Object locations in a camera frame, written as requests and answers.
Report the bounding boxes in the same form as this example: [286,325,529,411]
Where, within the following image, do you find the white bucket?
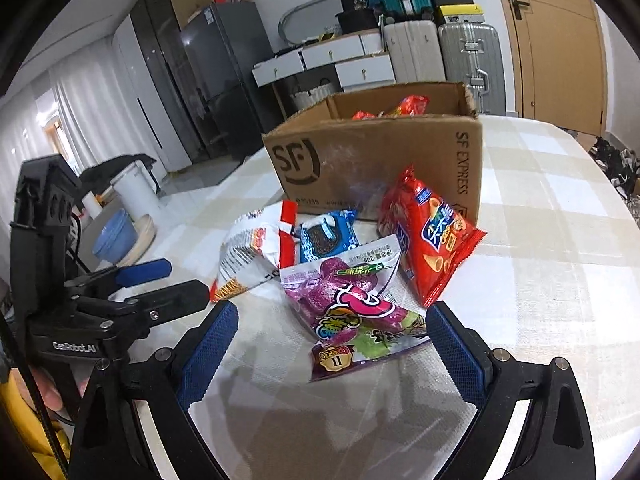
[111,160,162,221]

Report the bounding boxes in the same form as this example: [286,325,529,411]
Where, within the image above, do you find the brown SF cardboard box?
[262,81,483,221]

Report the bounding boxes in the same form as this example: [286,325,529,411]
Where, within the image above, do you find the black glass cabinet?
[130,0,213,164]

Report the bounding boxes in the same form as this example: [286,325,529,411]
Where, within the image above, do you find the blue Oreo packet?
[295,209,359,262]

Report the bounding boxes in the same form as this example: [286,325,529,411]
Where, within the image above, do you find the silver aluminium suitcase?
[438,23,506,116]

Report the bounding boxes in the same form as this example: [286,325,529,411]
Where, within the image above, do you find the yellow black box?
[437,3,485,24]

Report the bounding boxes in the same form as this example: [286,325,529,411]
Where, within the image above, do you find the purple grape candy bag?
[280,235,428,382]

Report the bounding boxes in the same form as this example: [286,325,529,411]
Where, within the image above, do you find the white curtains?
[1,37,160,274]

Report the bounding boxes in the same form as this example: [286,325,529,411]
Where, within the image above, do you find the white ribbed suitcase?
[383,20,446,84]

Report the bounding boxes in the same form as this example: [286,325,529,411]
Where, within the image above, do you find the white drawer desk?
[253,29,396,92]

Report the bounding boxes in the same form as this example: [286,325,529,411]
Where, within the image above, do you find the dark grey refrigerator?
[181,1,283,160]

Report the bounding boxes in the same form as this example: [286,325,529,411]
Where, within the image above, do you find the blue plastic basin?
[92,208,138,264]

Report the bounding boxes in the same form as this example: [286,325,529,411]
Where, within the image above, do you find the wooden door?
[501,0,606,136]

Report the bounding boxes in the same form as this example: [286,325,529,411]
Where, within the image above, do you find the white orange snack bag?
[209,200,297,302]

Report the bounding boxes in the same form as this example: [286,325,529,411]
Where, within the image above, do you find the red Oreo cookie packet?
[352,94,431,120]

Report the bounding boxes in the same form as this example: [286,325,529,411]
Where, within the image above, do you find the woven laundry basket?
[291,82,336,110]

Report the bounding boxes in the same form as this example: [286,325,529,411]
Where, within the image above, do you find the yellow left sleeve forearm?
[1,374,64,479]

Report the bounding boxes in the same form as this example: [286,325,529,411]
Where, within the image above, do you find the red chips snack bag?
[378,166,486,308]

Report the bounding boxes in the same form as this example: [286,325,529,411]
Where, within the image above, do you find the person's left hand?
[10,366,68,413]

